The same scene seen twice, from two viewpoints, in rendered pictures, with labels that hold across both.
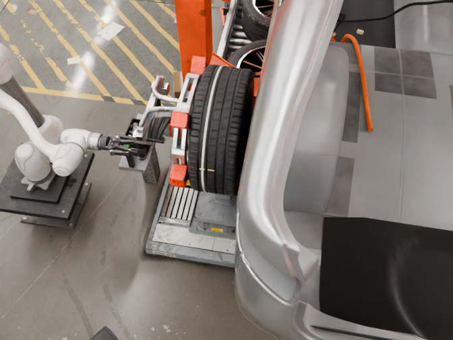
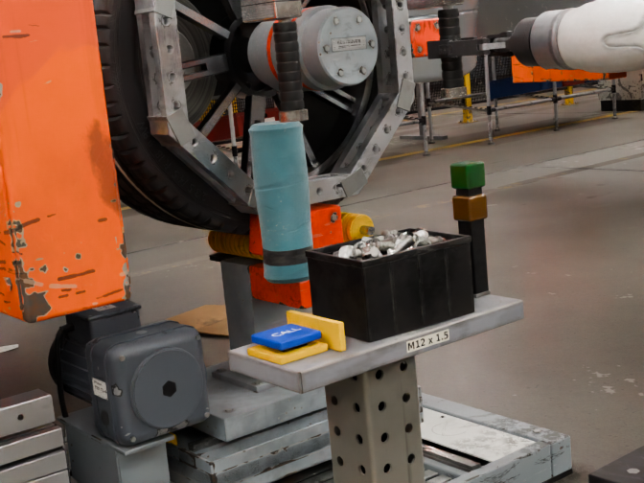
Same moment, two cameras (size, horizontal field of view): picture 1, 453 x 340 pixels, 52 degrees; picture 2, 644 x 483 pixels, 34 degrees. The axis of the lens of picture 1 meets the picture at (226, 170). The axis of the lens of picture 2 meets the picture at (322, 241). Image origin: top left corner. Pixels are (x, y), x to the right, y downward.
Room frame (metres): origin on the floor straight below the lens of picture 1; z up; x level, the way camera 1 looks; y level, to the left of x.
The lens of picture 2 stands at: (2.94, 1.50, 0.86)
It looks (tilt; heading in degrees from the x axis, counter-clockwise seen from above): 11 degrees down; 223
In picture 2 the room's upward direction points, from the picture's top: 5 degrees counter-clockwise
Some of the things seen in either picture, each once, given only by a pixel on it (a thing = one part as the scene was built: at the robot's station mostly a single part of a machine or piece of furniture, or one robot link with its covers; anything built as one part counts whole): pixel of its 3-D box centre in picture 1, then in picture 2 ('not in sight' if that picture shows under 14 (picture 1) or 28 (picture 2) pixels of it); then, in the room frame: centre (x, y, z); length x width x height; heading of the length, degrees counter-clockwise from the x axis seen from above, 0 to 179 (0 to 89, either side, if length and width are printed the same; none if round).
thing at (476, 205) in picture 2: not in sight; (470, 207); (1.59, 0.57, 0.59); 0.04 x 0.04 x 0.04; 80
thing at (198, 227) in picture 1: (224, 200); (269, 419); (1.54, 0.02, 0.13); 0.50 x 0.36 x 0.10; 170
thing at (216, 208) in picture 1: (223, 185); (262, 327); (1.54, 0.02, 0.32); 0.40 x 0.30 x 0.28; 170
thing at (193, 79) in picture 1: (191, 126); (286, 51); (1.57, 0.18, 0.85); 0.54 x 0.07 x 0.54; 170
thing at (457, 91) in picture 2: (139, 148); (450, 50); (1.44, 0.45, 0.83); 0.04 x 0.04 x 0.16
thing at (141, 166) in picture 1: (141, 142); (381, 333); (1.78, 0.53, 0.44); 0.43 x 0.17 x 0.03; 170
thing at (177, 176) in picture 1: (178, 175); (415, 38); (1.25, 0.23, 0.85); 0.09 x 0.08 x 0.07; 170
